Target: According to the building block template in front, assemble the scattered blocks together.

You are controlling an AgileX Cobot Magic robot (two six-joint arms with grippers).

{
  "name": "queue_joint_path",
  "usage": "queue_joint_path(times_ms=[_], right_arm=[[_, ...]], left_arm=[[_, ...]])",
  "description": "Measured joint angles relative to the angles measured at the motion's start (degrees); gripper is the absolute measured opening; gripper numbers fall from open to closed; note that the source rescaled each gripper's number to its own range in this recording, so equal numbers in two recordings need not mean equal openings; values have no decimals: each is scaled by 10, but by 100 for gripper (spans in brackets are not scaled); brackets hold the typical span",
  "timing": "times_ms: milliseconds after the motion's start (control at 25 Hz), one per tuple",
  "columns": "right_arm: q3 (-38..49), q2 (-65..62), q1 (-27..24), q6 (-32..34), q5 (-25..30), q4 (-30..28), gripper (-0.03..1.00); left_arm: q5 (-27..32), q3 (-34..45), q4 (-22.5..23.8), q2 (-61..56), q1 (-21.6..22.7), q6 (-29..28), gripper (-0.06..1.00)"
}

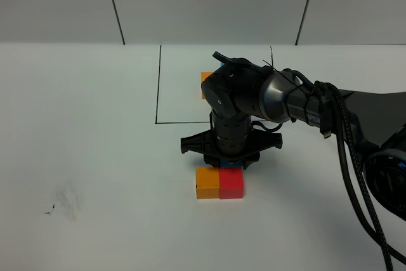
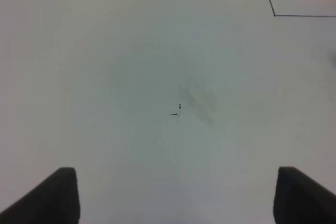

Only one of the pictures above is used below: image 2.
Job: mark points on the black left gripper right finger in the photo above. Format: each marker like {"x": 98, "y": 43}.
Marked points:
{"x": 300, "y": 199}

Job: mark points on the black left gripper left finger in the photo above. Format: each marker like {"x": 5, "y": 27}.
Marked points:
{"x": 54, "y": 200}

